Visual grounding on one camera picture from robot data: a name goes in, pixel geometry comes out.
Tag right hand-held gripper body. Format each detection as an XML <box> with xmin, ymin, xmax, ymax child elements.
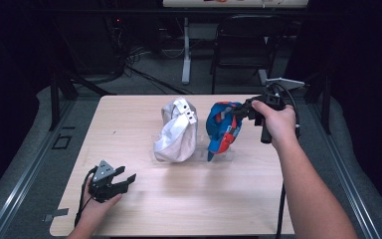
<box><xmin>247</xmin><ymin>77</ymin><xmax>305</xmax><ymax>144</ymax></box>

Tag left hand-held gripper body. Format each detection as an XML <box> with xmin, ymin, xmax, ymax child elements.
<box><xmin>88</xmin><ymin>159</ymin><xmax>129</xmax><ymax>204</ymax></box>

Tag blue and red cap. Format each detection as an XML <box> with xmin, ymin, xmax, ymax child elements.
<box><xmin>205</xmin><ymin>101</ymin><xmax>244</xmax><ymax>162</ymax></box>

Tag clear acrylic rack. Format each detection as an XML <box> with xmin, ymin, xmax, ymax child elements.
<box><xmin>150</xmin><ymin>132</ymin><xmax>236</xmax><ymax>164</ymax></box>

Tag person's left hand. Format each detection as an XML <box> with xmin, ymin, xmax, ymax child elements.
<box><xmin>80</xmin><ymin>186</ymin><xmax>123</xmax><ymax>220</ymax></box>

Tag person's right hand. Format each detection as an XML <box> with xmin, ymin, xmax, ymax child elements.
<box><xmin>251</xmin><ymin>100</ymin><xmax>298</xmax><ymax>150</ymax></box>

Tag black metal stand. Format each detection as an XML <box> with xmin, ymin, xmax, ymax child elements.
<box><xmin>303</xmin><ymin>64</ymin><xmax>333</xmax><ymax>135</ymax></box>
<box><xmin>48</xmin><ymin>64</ymin><xmax>117</xmax><ymax>132</ymax></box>

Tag grey tape strip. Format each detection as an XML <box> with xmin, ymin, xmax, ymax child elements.
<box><xmin>42</xmin><ymin>207</ymin><xmax>71</xmax><ymax>223</ymax></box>

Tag white cap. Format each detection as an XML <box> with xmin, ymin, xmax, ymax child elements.
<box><xmin>152</xmin><ymin>97</ymin><xmax>200</xmax><ymax>163</ymax></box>

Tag black folding chair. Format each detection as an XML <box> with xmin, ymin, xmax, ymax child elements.
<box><xmin>210</xmin><ymin>14</ymin><xmax>287</xmax><ymax>96</ymax></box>

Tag white desk leg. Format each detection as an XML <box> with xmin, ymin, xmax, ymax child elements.
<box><xmin>181</xmin><ymin>16</ymin><xmax>193</xmax><ymax>86</ymax></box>

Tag black computer case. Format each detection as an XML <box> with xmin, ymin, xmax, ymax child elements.
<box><xmin>53</xmin><ymin>13</ymin><xmax>127</xmax><ymax>76</ymax></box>

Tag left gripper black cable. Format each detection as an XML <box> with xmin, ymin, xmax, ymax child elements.
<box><xmin>74</xmin><ymin>166</ymin><xmax>99</xmax><ymax>229</ymax></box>

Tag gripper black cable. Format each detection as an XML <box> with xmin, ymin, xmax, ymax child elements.
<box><xmin>269</xmin><ymin>82</ymin><xmax>301</xmax><ymax>239</ymax></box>
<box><xmin>74</xmin><ymin>166</ymin><xmax>99</xmax><ymax>229</ymax></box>

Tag aluminium floor rail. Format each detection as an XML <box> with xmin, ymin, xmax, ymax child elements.
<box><xmin>0</xmin><ymin>99</ymin><xmax>78</xmax><ymax>239</ymax></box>
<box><xmin>297</xmin><ymin>96</ymin><xmax>382</xmax><ymax>239</ymax></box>

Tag black floor cables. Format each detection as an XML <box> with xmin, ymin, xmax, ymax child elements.
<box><xmin>124</xmin><ymin>63</ymin><xmax>195</xmax><ymax>96</ymax></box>

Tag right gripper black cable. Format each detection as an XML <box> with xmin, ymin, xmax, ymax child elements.
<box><xmin>269</xmin><ymin>82</ymin><xmax>301</xmax><ymax>239</ymax></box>

